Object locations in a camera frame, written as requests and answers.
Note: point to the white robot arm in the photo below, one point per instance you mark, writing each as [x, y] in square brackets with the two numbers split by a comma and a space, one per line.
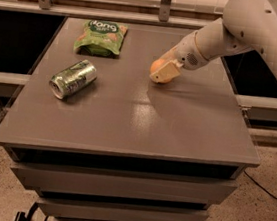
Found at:
[246, 25]

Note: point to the black caster wheel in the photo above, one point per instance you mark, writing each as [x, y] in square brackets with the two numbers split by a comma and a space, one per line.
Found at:
[22, 216]

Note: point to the grey drawer cabinet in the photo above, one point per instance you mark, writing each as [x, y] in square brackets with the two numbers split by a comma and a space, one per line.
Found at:
[125, 148]

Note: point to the green rice chip bag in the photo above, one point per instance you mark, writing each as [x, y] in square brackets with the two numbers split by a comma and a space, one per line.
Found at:
[102, 38]

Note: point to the green soda can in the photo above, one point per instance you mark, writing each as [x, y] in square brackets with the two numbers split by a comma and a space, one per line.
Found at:
[72, 79]

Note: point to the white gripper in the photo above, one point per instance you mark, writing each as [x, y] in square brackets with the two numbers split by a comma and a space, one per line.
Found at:
[187, 52]

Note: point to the orange fruit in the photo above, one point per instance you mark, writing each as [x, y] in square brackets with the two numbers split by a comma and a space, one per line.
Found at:
[154, 67]

